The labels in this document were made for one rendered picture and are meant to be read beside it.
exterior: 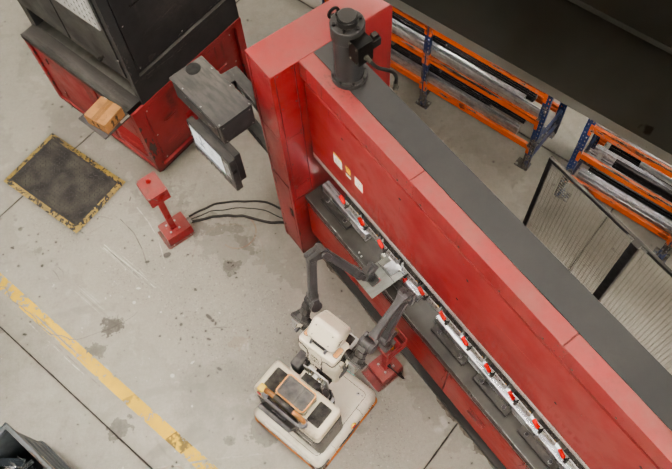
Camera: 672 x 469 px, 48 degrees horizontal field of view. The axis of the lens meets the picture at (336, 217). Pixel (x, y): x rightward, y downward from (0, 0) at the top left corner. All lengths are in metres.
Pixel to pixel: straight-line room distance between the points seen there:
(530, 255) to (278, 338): 2.74
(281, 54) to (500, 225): 1.52
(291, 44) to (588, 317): 2.11
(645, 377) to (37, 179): 5.19
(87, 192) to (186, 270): 1.17
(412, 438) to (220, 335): 1.64
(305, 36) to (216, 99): 0.67
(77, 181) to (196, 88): 2.48
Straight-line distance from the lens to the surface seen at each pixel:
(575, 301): 3.57
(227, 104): 4.48
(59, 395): 6.14
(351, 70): 3.92
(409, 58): 6.60
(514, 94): 5.98
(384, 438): 5.62
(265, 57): 4.19
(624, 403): 3.48
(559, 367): 3.72
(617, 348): 3.54
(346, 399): 5.39
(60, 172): 6.93
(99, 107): 5.77
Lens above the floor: 5.53
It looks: 63 degrees down
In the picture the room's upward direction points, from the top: 5 degrees counter-clockwise
